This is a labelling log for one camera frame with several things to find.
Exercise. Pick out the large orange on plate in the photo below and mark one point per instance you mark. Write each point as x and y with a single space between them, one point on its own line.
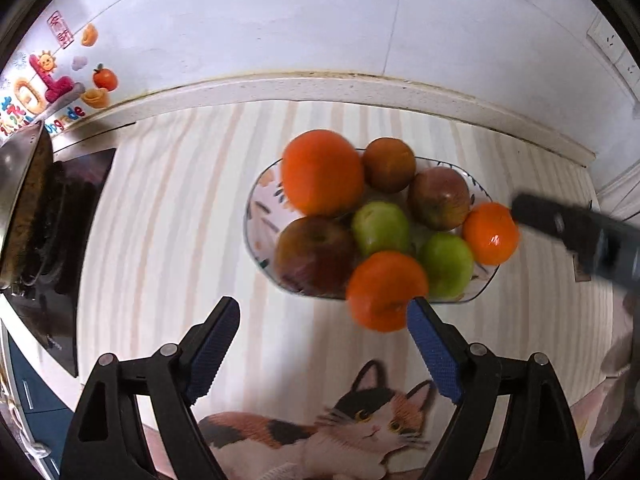
322 174

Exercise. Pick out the black gas stove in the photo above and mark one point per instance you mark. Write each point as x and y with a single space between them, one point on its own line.
45 296

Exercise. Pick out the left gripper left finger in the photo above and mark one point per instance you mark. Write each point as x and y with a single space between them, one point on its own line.
106 438

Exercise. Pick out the red apple upper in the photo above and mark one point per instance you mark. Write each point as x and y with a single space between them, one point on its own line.
439 198

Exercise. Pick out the white wall socket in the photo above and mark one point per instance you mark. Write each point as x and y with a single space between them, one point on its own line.
608 41

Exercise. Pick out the patterned ceramic fruit plate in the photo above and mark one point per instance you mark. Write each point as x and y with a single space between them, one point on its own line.
268 212

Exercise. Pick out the green apple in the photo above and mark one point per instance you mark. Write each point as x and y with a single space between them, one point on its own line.
379 226
448 263

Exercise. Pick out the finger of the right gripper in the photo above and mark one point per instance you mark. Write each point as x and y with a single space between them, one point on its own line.
545 219

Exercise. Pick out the striped cat table mat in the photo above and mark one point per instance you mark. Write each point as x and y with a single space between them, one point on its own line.
304 392

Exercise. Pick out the steel wok with lid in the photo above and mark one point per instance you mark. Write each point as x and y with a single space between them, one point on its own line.
33 192

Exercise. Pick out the colourful wall stickers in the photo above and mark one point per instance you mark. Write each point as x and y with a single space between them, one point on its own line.
58 75

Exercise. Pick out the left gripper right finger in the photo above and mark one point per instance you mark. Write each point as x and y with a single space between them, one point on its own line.
538 439

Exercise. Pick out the green apple centre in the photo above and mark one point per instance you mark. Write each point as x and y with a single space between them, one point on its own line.
379 226

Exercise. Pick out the dark red apple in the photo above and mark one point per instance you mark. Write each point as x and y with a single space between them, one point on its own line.
315 256

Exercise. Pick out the small dark orange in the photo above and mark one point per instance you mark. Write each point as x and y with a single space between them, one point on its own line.
389 165

